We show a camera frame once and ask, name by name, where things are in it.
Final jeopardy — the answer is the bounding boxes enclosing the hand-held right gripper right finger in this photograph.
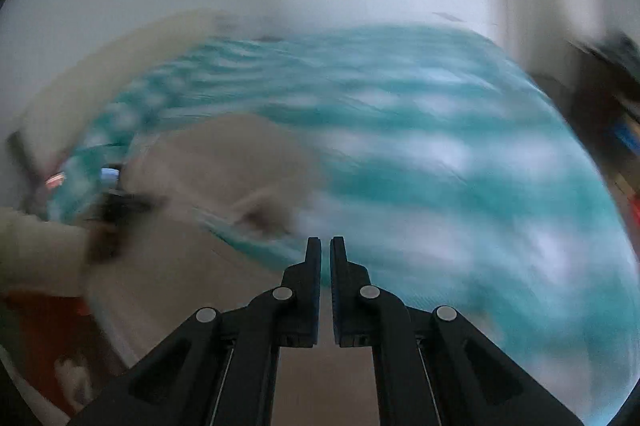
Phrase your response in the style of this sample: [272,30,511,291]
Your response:
[330,236,586,426]

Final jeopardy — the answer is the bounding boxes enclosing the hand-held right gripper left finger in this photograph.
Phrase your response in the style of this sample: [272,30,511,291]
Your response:
[67,237,322,426]

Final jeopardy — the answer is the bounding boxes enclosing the beige pants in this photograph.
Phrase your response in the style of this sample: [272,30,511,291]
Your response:
[85,113,381,426]

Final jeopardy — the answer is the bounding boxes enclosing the beige headboard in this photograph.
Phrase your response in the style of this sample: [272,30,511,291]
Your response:
[12,8,228,172]

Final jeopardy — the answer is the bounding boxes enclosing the teal plaid bed blanket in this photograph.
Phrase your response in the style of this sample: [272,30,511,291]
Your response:
[45,23,632,426]

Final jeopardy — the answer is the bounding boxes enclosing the dark brown nightstand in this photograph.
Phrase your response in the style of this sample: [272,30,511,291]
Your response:
[565,38,640,192]

